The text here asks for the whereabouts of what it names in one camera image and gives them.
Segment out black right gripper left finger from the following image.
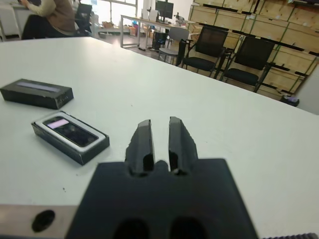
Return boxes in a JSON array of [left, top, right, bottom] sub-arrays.
[[126, 119, 157, 177]]

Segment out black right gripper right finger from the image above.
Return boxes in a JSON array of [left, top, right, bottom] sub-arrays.
[[168, 116, 200, 175]]

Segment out black slim camera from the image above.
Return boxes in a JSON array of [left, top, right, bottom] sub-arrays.
[[41, 116, 99, 147]]

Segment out black box lid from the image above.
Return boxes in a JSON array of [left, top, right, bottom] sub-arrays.
[[0, 78, 75, 110]]

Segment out black box base white tray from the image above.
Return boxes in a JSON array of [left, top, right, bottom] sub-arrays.
[[31, 111, 110, 166]]

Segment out black mesh chair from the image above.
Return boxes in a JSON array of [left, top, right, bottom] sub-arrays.
[[220, 36, 276, 93], [181, 26, 229, 75]]

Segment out black computer tower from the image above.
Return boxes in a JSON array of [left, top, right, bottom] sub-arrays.
[[152, 31, 167, 50]]

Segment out grey chair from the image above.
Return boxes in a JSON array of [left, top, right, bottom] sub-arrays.
[[158, 26, 191, 67]]

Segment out black trash bin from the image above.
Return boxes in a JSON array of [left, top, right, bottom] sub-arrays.
[[279, 94, 300, 108]]

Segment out white office desk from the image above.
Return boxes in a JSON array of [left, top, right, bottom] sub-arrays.
[[120, 14, 200, 49]]

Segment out black computer monitor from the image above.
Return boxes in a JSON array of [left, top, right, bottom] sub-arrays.
[[155, 0, 174, 22]]

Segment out black office chair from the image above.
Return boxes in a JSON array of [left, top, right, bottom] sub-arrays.
[[74, 2, 93, 35]]

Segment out seated person beige sweater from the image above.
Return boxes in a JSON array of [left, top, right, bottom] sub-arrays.
[[21, 0, 78, 40]]

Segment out stacked plywood crates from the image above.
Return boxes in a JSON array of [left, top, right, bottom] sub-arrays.
[[188, 0, 319, 95]]

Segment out white cabinet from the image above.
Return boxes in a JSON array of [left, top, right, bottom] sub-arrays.
[[0, 4, 23, 42]]

